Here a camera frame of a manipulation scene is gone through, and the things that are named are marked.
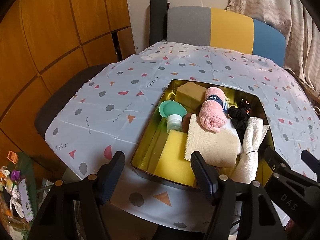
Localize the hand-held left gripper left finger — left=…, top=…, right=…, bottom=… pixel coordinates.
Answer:
left=26, top=150, right=126, bottom=240

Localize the trash bag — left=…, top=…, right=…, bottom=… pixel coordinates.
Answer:
left=0, top=151, right=38, bottom=230

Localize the pink towel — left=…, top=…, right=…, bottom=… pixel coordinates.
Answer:
left=199, top=87, right=228, bottom=132

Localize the black cable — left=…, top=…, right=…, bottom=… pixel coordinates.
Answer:
left=231, top=215, right=244, bottom=230

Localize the white folded cloth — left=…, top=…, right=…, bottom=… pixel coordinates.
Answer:
left=220, top=122, right=244, bottom=155

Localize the black chair seat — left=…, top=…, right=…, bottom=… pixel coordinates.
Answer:
left=34, top=64, right=112, bottom=137

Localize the beige mesh cloth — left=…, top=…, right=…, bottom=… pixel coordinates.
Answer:
left=184, top=114, right=240, bottom=167

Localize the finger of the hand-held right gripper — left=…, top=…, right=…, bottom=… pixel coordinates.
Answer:
left=301, top=150, right=320, bottom=178
left=264, top=147, right=290, bottom=175

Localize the wooden cabinet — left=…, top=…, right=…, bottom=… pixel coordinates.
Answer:
left=0, top=0, right=137, bottom=180

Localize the clear bottle with white ring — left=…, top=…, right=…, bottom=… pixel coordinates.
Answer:
left=165, top=114, right=184, bottom=132

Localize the gold metal tin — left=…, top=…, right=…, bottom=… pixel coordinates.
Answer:
left=131, top=79, right=275, bottom=193

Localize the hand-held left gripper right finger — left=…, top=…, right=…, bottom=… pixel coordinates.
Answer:
left=190, top=151, right=280, bottom=240

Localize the beige patterned curtain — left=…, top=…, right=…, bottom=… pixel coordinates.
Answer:
left=226, top=0, right=320, bottom=98

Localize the teal round lid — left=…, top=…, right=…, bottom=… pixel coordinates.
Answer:
left=159, top=100, right=188, bottom=118

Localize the yellow sponge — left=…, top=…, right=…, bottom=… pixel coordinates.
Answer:
left=152, top=130, right=198, bottom=187

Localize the beige sponge block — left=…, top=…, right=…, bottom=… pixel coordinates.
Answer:
left=176, top=82, right=208, bottom=110

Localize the patterned light blue tablecloth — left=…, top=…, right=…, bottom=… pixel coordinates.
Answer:
left=44, top=41, right=320, bottom=229

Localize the white towel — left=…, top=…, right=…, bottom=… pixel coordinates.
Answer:
left=234, top=117, right=264, bottom=184

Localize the grey yellow blue chair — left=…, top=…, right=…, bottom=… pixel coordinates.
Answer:
left=149, top=0, right=286, bottom=68

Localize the brown round object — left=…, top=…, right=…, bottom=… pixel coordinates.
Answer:
left=182, top=112, right=193, bottom=133

